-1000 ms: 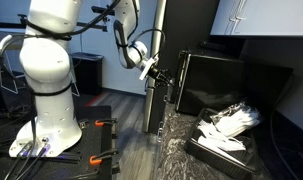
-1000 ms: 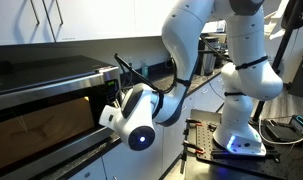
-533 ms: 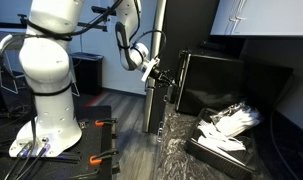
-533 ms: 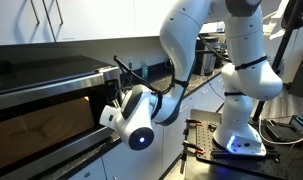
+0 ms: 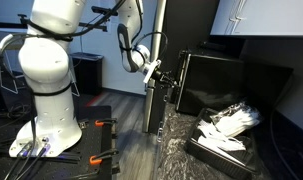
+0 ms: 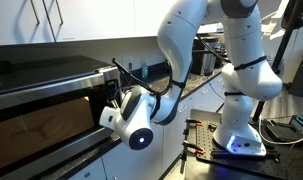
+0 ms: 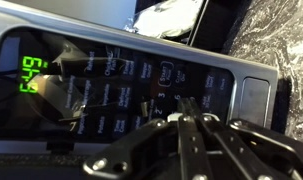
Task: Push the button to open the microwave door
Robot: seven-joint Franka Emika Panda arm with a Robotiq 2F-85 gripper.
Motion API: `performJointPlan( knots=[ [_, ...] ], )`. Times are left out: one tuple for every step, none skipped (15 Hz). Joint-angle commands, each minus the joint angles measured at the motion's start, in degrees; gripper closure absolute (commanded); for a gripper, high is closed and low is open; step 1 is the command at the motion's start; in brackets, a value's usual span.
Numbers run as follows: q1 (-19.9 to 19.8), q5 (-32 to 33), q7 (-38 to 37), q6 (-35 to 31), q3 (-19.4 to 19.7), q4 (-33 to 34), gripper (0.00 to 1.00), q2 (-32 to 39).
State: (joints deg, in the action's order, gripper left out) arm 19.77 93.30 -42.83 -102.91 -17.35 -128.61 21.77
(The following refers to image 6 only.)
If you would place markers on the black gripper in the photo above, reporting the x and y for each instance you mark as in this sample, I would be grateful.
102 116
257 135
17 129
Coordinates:
115 103

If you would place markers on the black steel microwave oven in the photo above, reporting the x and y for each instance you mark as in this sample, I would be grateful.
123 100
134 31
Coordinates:
41 86

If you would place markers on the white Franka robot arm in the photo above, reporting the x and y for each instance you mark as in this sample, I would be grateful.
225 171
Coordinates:
251 76

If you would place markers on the clear soap bottle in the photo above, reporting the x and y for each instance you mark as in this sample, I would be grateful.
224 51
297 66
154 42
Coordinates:
144 70

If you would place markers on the orange black table clamp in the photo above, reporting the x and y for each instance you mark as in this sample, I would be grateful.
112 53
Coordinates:
195 122
194 147

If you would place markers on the white upper cabinets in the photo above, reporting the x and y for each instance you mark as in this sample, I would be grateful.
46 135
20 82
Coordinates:
91 20

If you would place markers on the black silver coffee machine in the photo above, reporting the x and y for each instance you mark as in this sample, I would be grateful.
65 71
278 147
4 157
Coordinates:
207 61

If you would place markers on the black base clamp bar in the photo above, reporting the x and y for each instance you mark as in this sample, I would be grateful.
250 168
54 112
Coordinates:
224 154

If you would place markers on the flat black power box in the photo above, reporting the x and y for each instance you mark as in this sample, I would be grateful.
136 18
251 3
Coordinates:
282 132

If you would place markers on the black cabinet with white label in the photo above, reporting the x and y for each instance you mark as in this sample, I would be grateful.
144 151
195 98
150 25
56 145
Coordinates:
301 85

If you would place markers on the black box with teal edge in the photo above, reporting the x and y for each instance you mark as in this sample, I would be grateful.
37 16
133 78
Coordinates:
302 122

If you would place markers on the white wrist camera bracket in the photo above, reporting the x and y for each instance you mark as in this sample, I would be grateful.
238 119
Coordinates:
107 121

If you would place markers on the white wall outlet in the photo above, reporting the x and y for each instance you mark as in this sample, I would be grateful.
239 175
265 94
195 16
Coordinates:
128 63

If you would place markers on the black camera stand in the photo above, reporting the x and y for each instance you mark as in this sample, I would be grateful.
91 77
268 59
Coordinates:
284 46

